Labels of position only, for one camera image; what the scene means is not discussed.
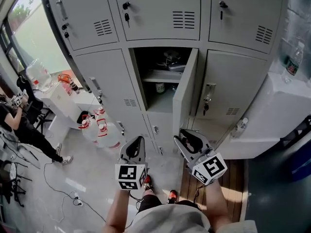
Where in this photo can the person's grey shirt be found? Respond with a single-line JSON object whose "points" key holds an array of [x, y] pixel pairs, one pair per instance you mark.
{"points": [[170, 220]]}

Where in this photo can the person's black shorts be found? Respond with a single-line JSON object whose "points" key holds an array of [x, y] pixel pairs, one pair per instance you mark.
{"points": [[148, 201]]}

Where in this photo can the clear bottle with green label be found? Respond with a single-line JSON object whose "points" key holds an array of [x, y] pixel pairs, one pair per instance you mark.
{"points": [[292, 65]]}

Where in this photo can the person's right forearm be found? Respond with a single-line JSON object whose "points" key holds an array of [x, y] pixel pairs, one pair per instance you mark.
{"points": [[217, 203]]}

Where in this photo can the grey table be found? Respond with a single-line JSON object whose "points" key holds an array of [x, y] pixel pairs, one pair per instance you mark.
{"points": [[301, 130]]}

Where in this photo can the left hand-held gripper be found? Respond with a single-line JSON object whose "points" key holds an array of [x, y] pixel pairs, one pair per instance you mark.
{"points": [[131, 176]]}

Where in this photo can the grey pouch on shelf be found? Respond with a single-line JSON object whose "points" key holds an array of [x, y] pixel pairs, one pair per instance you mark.
{"points": [[177, 67]]}

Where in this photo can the small clear water bottle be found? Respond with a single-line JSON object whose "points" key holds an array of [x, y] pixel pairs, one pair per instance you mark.
{"points": [[239, 127]]}

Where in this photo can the wooden slat platform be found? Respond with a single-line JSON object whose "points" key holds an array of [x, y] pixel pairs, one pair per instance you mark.
{"points": [[233, 178]]}

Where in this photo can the orange bag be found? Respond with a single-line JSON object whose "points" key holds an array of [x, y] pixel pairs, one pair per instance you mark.
{"points": [[64, 78]]}

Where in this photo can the person's red left shoe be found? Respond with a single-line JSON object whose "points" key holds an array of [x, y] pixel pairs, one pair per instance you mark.
{"points": [[147, 181]]}

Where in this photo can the dark flask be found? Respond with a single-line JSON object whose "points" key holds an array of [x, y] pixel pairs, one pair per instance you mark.
{"points": [[74, 87]]}

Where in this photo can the grey metal locker cabinet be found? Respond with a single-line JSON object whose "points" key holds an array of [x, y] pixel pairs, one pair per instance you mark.
{"points": [[97, 81]]}

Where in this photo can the person's red right shoe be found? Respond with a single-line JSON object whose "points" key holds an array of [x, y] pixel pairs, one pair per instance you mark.
{"points": [[172, 195]]}

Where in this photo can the large clear water jug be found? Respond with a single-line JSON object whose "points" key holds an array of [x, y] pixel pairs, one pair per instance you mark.
{"points": [[39, 75]]}

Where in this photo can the white desk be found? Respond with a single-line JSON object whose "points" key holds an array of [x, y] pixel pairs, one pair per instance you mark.
{"points": [[63, 105]]}

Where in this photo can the black office chair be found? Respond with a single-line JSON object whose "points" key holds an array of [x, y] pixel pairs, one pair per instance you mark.
{"points": [[34, 105]]}

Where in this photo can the white power strip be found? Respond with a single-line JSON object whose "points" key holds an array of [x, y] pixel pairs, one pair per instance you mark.
{"points": [[77, 199]]}

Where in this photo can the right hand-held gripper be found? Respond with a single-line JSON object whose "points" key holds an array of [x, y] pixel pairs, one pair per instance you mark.
{"points": [[210, 169]]}

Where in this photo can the grey metal locker door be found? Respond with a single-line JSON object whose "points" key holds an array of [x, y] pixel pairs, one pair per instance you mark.
{"points": [[184, 93]]}

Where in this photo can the small black white appliance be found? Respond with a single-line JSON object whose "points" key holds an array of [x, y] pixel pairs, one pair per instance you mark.
{"points": [[82, 115]]}

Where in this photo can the person's left forearm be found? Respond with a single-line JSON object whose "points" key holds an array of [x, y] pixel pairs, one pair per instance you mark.
{"points": [[116, 212]]}

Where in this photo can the person's red shoe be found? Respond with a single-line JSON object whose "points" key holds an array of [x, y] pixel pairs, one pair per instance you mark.
{"points": [[147, 181], [172, 195]]}

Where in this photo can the black device on shelf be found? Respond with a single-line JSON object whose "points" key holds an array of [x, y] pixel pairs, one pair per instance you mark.
{"points": [[171, 54]]}

